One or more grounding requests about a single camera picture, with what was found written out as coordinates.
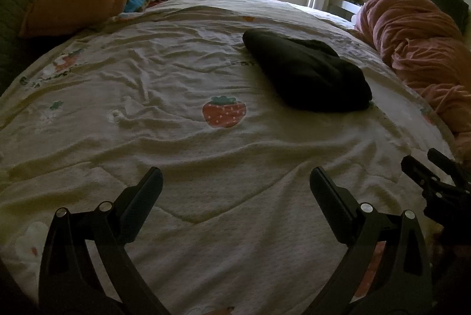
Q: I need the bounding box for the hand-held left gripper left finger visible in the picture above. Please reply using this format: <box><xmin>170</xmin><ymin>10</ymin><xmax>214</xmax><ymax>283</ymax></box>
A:
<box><xmin>39</xmin><ymin>166</ymin><xmax>164</xmax><ymax>315</ymax></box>

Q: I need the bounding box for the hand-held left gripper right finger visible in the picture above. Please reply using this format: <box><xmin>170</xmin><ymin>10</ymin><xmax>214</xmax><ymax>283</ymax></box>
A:
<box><xmin>309</xmin><ymin>166</ymin><xmax>433</xmax><ymax>315</ymax></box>

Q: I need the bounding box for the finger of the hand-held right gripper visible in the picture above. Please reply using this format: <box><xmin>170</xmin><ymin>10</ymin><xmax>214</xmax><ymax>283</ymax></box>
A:
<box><xmin>427</xmin><ymin>149</ymin><xmax>471</xmax><ymax>187</ymax></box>
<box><xmin>401</xmin><ymin>155</ymin><xmax>460</xmax><ymax>191</ymax></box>

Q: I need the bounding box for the black knit sweater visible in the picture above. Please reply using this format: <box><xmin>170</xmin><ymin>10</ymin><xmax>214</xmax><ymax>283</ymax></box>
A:
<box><xmin>242</xmin><ymin>28</ymin><xmax>373</xmax><ymax>113</ymax></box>

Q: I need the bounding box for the strawberry print bed quilt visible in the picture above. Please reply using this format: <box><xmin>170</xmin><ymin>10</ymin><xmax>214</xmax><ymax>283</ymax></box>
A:
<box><xmin>0</xmin><ymin>0</ymin><xmax>460</xmax><ymax>315</ymax></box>

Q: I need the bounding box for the pink rumpled blanket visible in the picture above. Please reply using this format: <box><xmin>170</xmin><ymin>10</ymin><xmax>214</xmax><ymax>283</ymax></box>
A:
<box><xmin>355</xmin><ymin>0</ymin><xmax>471</xmax><ymax>139</ymax></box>

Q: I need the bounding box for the dark flat screen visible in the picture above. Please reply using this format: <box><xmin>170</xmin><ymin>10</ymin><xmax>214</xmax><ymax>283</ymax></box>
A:
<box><xmin>419</xmin><ymin>0</ymin><xmax>470</xmax><ymax>36</ymax></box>

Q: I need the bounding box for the white bedside furniture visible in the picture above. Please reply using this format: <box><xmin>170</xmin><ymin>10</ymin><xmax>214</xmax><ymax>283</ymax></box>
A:
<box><xmin>329</xmin><ymin>0</ymin><xmax>382</xmax><ymax>22</ymax></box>

